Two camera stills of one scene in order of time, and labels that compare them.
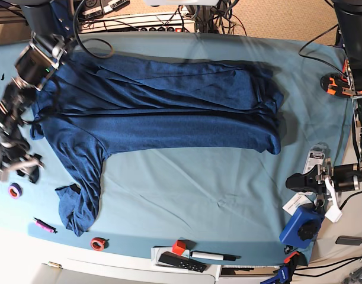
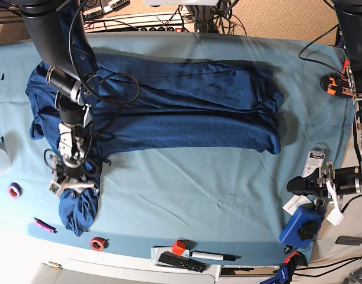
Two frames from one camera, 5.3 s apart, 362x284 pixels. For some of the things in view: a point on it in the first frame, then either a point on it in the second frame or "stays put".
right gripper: (307, 181) stays put
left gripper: (0, 171) → (71, 174)
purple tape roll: (15, 190) stays put
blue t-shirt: (94, 102) stays put
